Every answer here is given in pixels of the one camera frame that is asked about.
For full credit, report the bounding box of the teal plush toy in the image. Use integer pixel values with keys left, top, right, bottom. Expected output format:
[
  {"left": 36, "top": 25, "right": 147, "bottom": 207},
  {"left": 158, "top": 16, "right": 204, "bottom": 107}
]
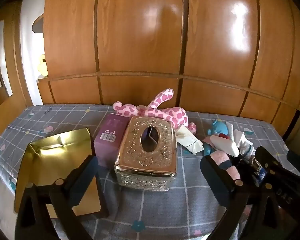
[{"left": 203, "top": 119, "right": 229, "bottom": 157}]

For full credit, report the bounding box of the white foam pad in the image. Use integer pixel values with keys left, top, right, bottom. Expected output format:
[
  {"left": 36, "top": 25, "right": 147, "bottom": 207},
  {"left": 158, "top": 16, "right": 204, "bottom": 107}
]
[{"left": 210, "top": 134, "right": 240, "bottom": 157}]

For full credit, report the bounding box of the wooden cabinet with shelf niche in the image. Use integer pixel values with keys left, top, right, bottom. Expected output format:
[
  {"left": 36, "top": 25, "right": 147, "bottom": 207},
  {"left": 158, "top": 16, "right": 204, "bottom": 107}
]
[{"left": 0, "top": 0, "right": 33, "bottom": 143}]

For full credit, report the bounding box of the dark wooden wall shelf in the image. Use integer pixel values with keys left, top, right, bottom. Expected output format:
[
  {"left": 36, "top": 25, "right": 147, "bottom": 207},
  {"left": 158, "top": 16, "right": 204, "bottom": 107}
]
[{"left": 32, "top": 12, "right": 44, "bottom": 34}]

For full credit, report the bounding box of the pink spotted plush toy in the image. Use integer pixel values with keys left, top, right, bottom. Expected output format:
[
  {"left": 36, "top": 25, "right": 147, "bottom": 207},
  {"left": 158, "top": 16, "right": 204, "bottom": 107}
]
[{"left": 112, "top": 88, "right": 197, "bottom": 133}]

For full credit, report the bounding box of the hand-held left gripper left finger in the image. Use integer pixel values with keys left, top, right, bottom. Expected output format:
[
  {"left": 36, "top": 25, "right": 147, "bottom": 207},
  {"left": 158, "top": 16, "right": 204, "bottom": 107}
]
[{"left": 15, "top": 155, "right": 98, "bottom": 240}]

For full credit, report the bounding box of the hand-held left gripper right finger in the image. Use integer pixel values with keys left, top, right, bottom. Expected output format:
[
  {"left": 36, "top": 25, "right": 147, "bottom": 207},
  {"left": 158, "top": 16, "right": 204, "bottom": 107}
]
[{"left": 201, "top": 155, "right": 283, "bottom": 240}]

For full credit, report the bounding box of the purple cardboard box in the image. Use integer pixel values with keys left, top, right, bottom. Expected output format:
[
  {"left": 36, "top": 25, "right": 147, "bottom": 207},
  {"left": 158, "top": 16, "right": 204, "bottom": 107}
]
[{"left": 93, "top": 112, "right": 129, "bottom": 169}]

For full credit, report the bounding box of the white towel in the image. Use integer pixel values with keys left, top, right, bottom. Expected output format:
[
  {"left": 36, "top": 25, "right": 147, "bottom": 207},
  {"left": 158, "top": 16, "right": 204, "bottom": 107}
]
[{"left": 176, "top": 125, "right": 204, "bottom": 155}]

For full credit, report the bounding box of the pink sock with dark band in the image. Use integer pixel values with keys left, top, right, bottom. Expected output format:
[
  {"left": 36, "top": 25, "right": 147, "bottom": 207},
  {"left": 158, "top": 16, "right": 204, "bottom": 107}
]
[{"left": 210, "top": 150, "right": 242, "bottom": 180}]

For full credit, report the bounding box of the gold metal box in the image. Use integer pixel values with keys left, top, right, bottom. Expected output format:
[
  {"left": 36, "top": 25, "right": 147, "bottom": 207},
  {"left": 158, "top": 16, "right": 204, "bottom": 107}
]
[{"left": 14, "top": 127, "right": 109, "bottom": 218}]

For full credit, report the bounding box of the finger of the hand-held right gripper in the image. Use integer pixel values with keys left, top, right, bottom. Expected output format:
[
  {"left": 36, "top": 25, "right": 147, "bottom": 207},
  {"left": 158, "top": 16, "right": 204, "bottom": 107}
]
[{"left": 255, "top": 146, "right": 300, "bottom": 183}]

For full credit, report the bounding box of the brown patterned cloth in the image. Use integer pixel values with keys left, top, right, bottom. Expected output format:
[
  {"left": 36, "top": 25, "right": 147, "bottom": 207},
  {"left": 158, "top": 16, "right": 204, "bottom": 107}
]
[{"left": 242, "top": 145, "right": 262, "bottom": 170}]

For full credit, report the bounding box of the yellow plush toy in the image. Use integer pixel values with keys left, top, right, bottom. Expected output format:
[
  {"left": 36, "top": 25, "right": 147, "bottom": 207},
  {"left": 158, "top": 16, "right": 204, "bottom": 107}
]
[{"left": 37, "top": 54, "right": 48, "bottom": 77}]

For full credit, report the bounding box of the wooden panel headboard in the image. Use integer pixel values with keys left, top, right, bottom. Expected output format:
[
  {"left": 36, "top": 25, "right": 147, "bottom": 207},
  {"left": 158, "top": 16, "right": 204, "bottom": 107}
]
[{"left": 37, "top": 0, "right": 300, "bottom": 115}]

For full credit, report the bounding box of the silver ornate tissue box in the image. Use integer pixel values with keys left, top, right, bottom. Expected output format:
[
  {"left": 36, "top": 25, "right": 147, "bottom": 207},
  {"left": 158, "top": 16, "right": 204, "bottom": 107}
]
[{"left": 114, "top": 116, "right": 178, "bottom": 192}]

